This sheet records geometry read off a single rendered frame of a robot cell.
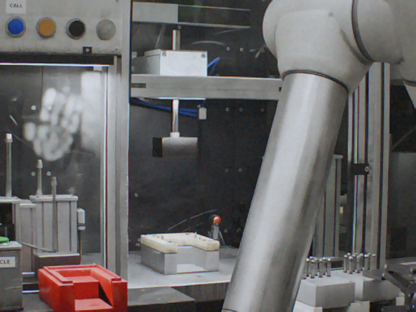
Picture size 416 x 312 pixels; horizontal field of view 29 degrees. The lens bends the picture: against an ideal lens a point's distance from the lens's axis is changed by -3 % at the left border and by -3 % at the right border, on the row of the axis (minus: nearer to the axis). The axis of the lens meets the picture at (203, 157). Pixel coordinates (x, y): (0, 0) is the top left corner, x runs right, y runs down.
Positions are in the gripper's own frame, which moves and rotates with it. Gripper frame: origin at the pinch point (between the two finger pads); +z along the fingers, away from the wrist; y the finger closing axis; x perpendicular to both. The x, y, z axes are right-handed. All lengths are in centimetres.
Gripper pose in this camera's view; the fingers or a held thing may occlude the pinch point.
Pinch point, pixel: (376, 288)
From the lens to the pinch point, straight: 174.7
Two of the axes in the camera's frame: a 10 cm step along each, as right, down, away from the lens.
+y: 0.0, -10.0, -0.5
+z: -4.0, -0.5, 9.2
